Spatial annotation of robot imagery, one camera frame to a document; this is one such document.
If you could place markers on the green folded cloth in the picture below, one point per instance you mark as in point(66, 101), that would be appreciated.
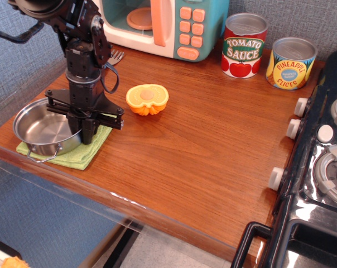
point(80, 157)

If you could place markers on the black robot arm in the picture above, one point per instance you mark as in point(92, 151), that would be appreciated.
point(80, 29)

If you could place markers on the pineapple slices can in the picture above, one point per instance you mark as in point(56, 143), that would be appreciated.
point(290, 63)

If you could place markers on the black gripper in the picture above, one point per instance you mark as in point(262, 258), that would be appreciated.
point(85, 105)

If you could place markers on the orange object bottom left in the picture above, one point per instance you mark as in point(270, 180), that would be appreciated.
point(14, 262)

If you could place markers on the black toy stove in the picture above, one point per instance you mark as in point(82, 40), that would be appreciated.
point(304, 228)

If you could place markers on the stainless steel pan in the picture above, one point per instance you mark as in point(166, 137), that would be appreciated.
point(46, 134)

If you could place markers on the orange toy pumpkin half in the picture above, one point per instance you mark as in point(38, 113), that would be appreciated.
point(147, 99)

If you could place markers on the teal toy microwave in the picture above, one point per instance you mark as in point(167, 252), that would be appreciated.
point(183, 30)

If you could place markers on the blue handled fork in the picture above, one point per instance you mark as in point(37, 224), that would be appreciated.
point(115, 57)

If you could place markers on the tomato sauce can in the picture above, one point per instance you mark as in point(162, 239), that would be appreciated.
point(243, 44)

